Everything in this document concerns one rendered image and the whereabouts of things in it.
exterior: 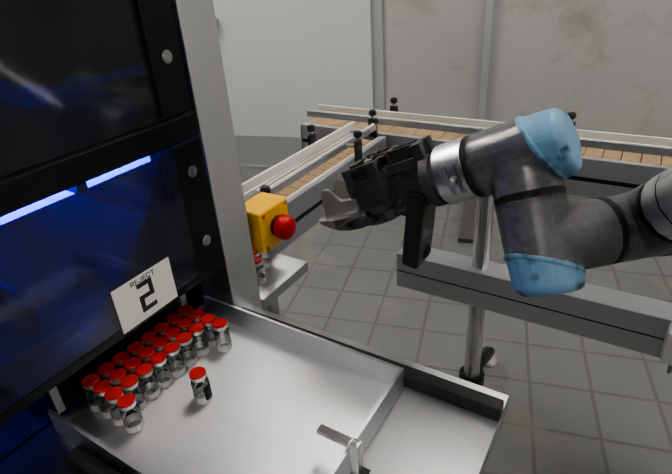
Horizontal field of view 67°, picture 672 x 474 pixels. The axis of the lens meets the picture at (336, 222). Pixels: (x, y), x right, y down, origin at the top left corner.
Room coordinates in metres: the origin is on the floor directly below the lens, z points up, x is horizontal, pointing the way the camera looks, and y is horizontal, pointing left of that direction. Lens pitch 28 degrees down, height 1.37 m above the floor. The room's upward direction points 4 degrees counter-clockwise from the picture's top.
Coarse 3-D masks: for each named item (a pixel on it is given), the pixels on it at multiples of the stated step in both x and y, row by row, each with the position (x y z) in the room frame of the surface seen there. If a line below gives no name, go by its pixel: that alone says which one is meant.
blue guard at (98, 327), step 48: (96, 192) 0.50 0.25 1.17; (144, 192) 0.54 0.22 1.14; (0, 240) 0.41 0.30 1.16; (48, 240) 0.44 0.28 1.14; (96, 240) 0.48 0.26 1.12; (144, 240) 0.53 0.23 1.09; (0, 288) 0.40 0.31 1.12; (48, 288) 0.43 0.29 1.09; (96, 288) 0.47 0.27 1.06; (0, 336) 0.38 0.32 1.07; (48, 336) 0.42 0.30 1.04; (96, 336) 0.45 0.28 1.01; (0, 384) 0.37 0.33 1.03
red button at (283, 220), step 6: (282, 216) 0.71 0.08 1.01; (288, 216) 0.71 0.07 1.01; (276, 222) 0.70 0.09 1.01; (282, 222) 0.70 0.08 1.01; (288, 222) 0.70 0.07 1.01; (294, 222) 0.71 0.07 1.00; (276, 228) 0.70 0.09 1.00; (282, 228) 0.69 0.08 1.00; (288, 228) 0.70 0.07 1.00; (294, 228) 0.71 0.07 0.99; (276, 234) 0.70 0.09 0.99; (282, 234) 0.69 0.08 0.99; (288, 234) 0.70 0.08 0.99
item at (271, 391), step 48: (240, 336) 0.59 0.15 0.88; (288, 336) 0.56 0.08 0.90; (240, 384) 0.50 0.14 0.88; (288, 384) 0.49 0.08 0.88; (336, 384) 0.48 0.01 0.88; (384, 384) 0.48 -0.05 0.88; (96, 432) 0.43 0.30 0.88; (144, 432) 0.43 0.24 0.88; (192, 432) 0.42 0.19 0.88; (240, 432) 0.42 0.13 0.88; (288, 432) 0.41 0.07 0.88
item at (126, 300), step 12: (156, 264) 0.53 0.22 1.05; (168, 264) 0.55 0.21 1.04; (144, 276) 0.52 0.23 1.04; (156, 276) 0.53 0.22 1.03; (168, 276) 0.54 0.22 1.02; (120, 288) 0.49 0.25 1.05; (132, 288) 0.50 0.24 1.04; (144, 288) 0.51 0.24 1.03; (156, 288) 0.53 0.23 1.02; (168, 288) 0.54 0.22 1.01; (120, 300) 0.49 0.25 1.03; (132, 300) 0.50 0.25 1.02; (168, 300) 0.54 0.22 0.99; (120, 312) 0.48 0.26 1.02; (132, 312) 0.49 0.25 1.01; (132, 324) 0.49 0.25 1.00
